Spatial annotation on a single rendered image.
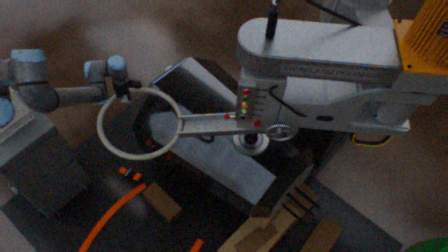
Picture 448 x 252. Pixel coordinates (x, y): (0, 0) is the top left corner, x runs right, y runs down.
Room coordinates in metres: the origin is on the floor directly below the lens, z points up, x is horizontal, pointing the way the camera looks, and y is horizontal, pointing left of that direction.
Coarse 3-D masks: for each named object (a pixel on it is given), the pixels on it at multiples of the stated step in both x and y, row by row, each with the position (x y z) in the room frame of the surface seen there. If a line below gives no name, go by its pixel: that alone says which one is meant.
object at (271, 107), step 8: (248, 72) 1.08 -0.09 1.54; (240, 80) 1.19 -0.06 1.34; (248, 80) 1.04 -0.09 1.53; (256, 80) 1.04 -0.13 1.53; (264, 80) 1.04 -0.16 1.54; (272, 80) 1.05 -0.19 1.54; (280, 80) 1.05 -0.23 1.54; (256, 88) 1.04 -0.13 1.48; (264, 88) 1.04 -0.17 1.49; (280, 88) 1.04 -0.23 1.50; (280, 96) 1.04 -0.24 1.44; (256, 104) 1.04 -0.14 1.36; (264, 104) 1.04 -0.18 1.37; (272, 104) 1.04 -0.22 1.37; (280, 104) 1.04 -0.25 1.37; (256, 112) 1.04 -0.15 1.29; (264, 112) 1.04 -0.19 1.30; (272, 112) 1.04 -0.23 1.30; (256, 120) 1.04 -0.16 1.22; (264, 120) 1.04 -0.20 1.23; (272, 120) 1.04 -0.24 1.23; (248, 128) 1.04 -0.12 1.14; (256, 128) 1.04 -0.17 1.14; (264, 128) 1.04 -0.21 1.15
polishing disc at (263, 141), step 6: (234, 138) 1.14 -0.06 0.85; (240, 138) 1.14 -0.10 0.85; (258, 138) 1.15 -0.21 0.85; (264, 138) 1.15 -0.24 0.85; (234, 144) 1.11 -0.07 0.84; (240, 144) 1.10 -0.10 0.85; (246, 144) 1.11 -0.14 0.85; (252, 144) 1.11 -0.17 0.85; (258, 144) 1.11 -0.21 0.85; (264, 144) 1.11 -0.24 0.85; (240, 150) 1.06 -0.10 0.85; (246, 150) 1.07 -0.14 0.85; (252, 150) 1.07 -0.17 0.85; (258, 150) 1.07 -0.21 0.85
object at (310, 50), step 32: (256, 32) 1.17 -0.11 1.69; (288, 32) 1.18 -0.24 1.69; (320, 32) 1.19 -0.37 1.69; (352, 32) 1.20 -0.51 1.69; (384, 32) 1.21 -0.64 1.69; (256, 64) 1.05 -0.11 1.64; (288, 64) 1.04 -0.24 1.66; (320, 64) 1.03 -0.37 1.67; (352, 64) 1.03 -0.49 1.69; (384, 64) 1.04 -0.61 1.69
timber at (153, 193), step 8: (152, 184) 1.11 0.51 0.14; (144, 192) 1.05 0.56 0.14; (152, 192) 1.05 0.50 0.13; (160, 192) 1.05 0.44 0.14; (152, 200) 0.99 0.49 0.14; (160, 200) 0.99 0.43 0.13; (168, 200) 1.00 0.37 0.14; (160, 208) 0.93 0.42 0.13; (168, 208) 0.94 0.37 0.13; (176, 208) 0.94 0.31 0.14; (168, 216) 0.88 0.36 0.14; (176, 216) 0.90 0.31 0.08
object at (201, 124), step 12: (192, 120) 1.21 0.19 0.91; (204, 120) 1.21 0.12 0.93; (216, 120) 1.20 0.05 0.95; (228, 120) 1.19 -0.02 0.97; (180, 132) 1.11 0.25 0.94; (192, 132) 1.10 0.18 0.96; (204, 132) 1.10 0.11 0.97; (216, 132) 1.10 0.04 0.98; (228, 132) 1.09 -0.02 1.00; (240, 132) 1.09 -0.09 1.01; (252, 132) 1.09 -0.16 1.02; (264, 132) 1.08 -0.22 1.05
